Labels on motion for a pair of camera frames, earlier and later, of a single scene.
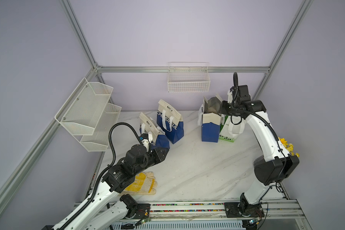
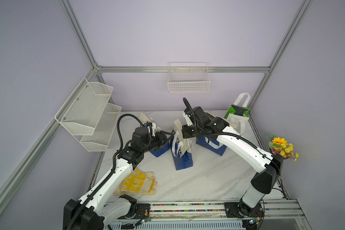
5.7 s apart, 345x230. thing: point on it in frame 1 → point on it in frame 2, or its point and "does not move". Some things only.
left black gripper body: [152, 158] → [158, 141]
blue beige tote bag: [170, 120] → [180, 147]
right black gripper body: [228, 109] → [189, 131]
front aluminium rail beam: [281, 209] does not move
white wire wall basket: [188, 77] does not move
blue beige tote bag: [210, 118] → [215, 146]
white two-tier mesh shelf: [88, 115] does not move
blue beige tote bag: [155, 132] does not move
